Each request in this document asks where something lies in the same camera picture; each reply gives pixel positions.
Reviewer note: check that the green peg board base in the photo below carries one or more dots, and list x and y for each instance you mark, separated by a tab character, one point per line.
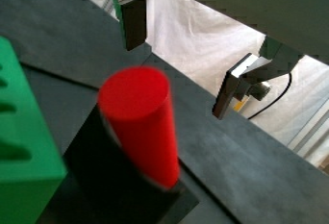
31	166

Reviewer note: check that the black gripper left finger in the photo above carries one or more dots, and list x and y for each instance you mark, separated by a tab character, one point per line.
133	18

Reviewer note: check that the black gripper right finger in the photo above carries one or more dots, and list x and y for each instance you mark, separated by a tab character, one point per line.
275	61

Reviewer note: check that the red round cylinder peg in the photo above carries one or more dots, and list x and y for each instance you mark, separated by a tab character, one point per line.
135	102

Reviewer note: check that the black curved cradle stand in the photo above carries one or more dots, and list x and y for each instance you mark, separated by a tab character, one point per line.
105	191

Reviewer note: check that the white background cloth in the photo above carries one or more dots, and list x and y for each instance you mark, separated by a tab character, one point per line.
201	41

